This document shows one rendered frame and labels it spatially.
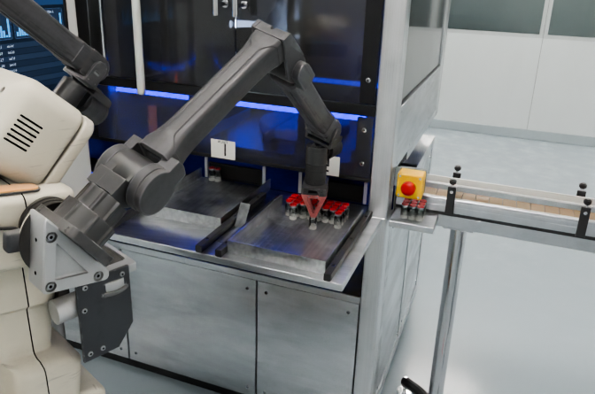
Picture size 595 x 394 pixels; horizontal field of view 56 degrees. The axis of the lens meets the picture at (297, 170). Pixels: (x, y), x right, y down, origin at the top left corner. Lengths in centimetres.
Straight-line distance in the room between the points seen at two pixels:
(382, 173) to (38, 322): 96
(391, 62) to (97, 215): 94
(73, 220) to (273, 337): 126
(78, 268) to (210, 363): 137
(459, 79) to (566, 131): 118
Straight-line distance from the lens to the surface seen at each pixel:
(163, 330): 224
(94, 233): 85
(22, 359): 113
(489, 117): 624
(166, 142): 91
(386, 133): 157
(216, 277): 198
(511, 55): 613
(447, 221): 174
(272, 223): 159
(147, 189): 86
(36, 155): 95
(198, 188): 184
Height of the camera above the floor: 155
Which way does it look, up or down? 20 degrees down
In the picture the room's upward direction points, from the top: 2 degrees clockwise
